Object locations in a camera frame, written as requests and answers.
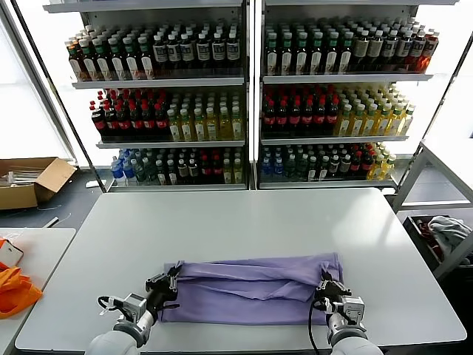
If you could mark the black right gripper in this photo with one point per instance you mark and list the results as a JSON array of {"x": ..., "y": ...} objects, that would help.
[{"x": 327, "y": 297}]

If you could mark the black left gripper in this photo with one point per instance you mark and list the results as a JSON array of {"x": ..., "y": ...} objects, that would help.
[{"x": 160, "y": 296}]

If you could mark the purple t-shirt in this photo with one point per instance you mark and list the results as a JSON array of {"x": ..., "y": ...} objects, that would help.
[{"x": 240, "y": 292}]

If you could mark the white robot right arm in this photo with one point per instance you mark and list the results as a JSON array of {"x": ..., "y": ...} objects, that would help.
[{"x": 351, "y": 345}]

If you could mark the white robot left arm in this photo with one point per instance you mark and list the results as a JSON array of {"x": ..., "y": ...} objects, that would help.
[{"x": 111, "y": 342}]

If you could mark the black plastic crate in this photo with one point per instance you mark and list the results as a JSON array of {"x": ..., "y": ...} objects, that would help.
[{"x": 419, "y": 240}]

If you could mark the small dark bottle white cap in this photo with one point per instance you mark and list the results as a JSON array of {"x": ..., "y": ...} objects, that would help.
[
  {"x": 183, "y": 170},
  {"x": 193, "y": 170},
  {"x": 323, "y": 169},
  {"x": 312, "y": 170},
  {"x": 172, "y": 175},
  {"x": 345, "y": 165},
  {"x": 334, "y": 166},
  {"x": 161, "y": 175}
]

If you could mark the small green water bottle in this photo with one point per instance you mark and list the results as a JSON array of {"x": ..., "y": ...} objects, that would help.
[
  {"x": 290, "y": 168},
  {"x": 140, "y": 173},
  {"x": 150, "y": 173},
  {"x": 301, "y": 168}
]

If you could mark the red crumpled garment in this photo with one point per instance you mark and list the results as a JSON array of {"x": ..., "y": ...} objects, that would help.
[{"x": 425, "y": 228}]

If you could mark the small blue drink bottle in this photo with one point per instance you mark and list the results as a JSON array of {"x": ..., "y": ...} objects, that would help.
[
  {"x": 128, "y": 174},
  {"x": 118, "y": 174},
  {"x": 267, "y": 168},
  {"x": 278, "y": 168}
]

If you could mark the small cola bottle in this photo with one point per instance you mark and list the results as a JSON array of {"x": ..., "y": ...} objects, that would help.
[
  {"x": 355, "y": 166},
  {"x": 217, "y": 171},
  {"x": 205, "y": 171},
  {"x": 366, "y": 165}
]

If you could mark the small white floor object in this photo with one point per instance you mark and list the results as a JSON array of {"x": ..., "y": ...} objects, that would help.
[{"x": 92, "y": 183}]

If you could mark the small yellow juice bottle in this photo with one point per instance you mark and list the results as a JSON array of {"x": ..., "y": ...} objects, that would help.
[
  {"x": 238, "y": 173},
  {"x": 227, "y": 174},
  {"x": 388, "y": 168},
  {"x": 377, "y": 169}
]

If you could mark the short metal bar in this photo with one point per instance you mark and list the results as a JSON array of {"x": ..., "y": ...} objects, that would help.
[{"x": 51, "y": 222}]

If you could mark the grey crumpled garment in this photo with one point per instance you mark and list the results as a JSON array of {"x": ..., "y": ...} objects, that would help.
[{"x": 449, "y": 231}]

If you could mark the orange cloth bag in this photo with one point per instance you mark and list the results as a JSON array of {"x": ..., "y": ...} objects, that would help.
[{"x": 15, "y": 292}]

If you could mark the white and orange carton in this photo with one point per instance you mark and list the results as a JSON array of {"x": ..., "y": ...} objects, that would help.
[{"x": 11, "y": 255}]

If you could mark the cola bottle red cap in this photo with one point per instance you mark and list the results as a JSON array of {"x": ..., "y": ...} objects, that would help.
[
  {"x": 99, "y": 124},
  {"x": 295, "y": 120},
  {"x": 320, "y": 120},
  {"x": 307, "y": 120},
  {"x": 111, "y": 124},
  {"x": 332, "y": 120},
  {"x": 149, "y": 124},
  {"x": 136, "y": 124},
  {"x": 124, "y": 124},
  {"x": 161, "y": 124},
  {"x": 282, "y": 120},
  {"x": 269, "y": 120}
]

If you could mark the open cardboard box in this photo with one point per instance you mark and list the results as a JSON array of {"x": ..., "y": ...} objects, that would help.
[{"x": 22, "y": 196}]

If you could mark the white strips bundle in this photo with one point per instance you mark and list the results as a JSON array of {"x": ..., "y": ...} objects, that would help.
[{"x": 22, "y": 179}]

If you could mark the grey metal shelf unit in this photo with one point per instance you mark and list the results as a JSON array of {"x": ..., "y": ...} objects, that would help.
[
  {"x": 159, "y": 82},
  {"x": 347, "y": 78}
]

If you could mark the dark bottle green cap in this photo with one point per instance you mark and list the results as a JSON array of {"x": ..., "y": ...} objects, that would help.
[
  {"x": 146, "y": 64},
  {"x": 103, "y": 64},
  {"x": 117, "y": 64},
  {"x": 345, "y": 55},
  {"x": 302, "y": 55},
  {"x": 132, "y": 64},
  {"x": 331, "y": 55},
  {"x": 316, "y": 55},
  {"x": 272, "y": 55},
  {"x": 89, "y": 64},
  {"x": 286, "y": 55}
]

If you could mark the black bottle grey label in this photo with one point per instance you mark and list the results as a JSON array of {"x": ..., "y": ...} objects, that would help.
[
  {"x": 418, "y": 48},
  {"x": 173, "y": 53},
  {"x": 405, "y": 48},
  {"x": 217, "y": 51},
  {"x": 187, "y": 51},
  {"x": 159, "y": 55},
  {"x": 202, "y": 51},
  {"x": 232, "y": 51},
  {"x": 390, "y": 48}
]

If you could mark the red tea bottle white cap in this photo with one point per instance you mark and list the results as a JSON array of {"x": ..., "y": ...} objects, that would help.
[{"x": 75, "y": 66}]

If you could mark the dark bottle beige label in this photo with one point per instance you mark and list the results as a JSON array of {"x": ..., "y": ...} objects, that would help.
[
  {"x": 375, "y": 48},
  {"x": 361, "y": 50}
]

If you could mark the red drink bottle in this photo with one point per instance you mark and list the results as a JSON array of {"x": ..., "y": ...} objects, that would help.
[{"x": 429, "y": 51}]

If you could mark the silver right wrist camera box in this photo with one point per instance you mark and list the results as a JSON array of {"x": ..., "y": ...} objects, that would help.
[{"x": 349, "y": 307}]

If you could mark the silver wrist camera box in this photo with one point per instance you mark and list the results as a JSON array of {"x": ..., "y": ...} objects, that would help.
[
  {"x": 349, "y": 307},
  {"x": 131, "y": 305}
]

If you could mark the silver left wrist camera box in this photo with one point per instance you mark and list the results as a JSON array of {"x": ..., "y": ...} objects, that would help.
[{"x": 131, "y": 305}]

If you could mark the grey metal frame table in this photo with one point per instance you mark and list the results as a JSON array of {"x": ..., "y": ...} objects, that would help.
[{"x": 410, "y": 179}]

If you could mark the dark slanted frame post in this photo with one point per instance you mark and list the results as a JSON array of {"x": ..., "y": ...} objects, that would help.
[
  {"x": 446, "y": 92},
  {"x": 60, "y": 96}
]

